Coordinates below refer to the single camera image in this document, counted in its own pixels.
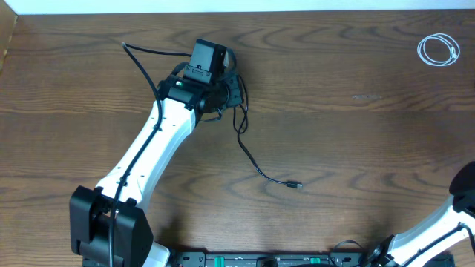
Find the cardboard side panel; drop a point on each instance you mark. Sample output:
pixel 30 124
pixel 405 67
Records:
pixel 8 20

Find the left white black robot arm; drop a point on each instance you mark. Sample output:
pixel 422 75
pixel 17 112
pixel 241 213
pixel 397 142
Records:
pixel 108 223

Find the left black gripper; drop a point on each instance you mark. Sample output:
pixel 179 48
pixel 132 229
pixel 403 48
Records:
pixel 234 91

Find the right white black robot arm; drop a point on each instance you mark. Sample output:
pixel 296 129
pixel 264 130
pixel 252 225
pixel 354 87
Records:
pixel 451 223

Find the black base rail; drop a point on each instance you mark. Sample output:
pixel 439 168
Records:
pixel 338 256

